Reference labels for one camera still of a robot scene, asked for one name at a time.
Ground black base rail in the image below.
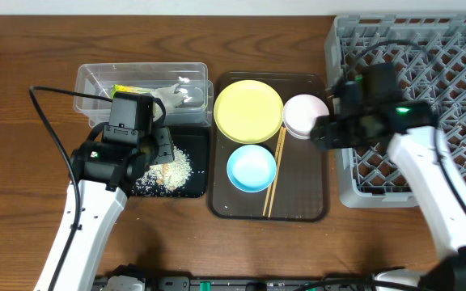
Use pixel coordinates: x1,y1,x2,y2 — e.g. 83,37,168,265
93,264,420,291

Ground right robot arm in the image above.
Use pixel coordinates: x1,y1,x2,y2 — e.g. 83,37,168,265
311,79,466,290

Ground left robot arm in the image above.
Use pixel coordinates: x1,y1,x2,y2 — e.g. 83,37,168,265
35,93,175,290

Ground black tray bin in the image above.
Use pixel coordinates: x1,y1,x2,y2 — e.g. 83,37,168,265
133,125,210,198

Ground left wooden chopstick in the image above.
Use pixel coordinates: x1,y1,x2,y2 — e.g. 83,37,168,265
262,127,285,217

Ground wooden chopstick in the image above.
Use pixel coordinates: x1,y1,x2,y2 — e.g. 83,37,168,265
262,127,285,217
267,127,287,217

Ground light blue bowl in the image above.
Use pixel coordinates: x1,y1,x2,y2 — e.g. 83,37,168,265
227,145,273,193

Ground grey dishwasher rack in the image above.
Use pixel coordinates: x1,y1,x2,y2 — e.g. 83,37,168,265
324,14,466,209

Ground brown plastic serving tray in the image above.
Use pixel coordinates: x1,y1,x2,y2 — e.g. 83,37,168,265
207,72,329,222

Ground white tissue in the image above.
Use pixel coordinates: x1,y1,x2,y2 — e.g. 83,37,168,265
149,84,192,124

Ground yellow plate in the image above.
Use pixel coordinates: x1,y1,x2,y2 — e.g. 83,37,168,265
214,80,283,144

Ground yellow green snack wrapper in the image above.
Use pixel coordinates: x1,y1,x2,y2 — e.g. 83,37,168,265
112,84,153,99

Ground rice food scraps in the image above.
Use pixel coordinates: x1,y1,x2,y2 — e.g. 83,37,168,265
135,147,193,196

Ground clear plastic bin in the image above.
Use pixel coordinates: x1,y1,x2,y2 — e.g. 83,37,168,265
75,62,214,127

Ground pink bowl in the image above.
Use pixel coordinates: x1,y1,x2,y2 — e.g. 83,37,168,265
282,94,329,140

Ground right wooden chopstick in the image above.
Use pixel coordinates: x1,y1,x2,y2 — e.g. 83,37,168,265
267,127,287,217

